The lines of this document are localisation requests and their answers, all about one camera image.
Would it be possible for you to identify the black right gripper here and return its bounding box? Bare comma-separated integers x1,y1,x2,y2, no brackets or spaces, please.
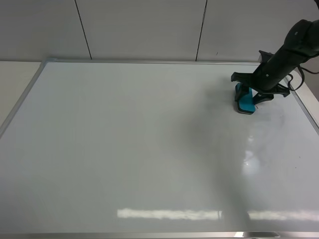
231,49,303,104

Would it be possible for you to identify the blue whiteboard eraser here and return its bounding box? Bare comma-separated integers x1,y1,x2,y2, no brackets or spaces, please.
235,83,256,115

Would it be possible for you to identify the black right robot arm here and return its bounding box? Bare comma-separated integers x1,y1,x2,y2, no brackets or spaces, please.
231,19,319,104

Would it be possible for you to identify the black camera cable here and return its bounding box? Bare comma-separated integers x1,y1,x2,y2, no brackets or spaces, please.
285,65,319,92

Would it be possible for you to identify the white whiteboard with aluminium frame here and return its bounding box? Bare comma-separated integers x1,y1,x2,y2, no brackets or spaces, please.
0,60,319,239

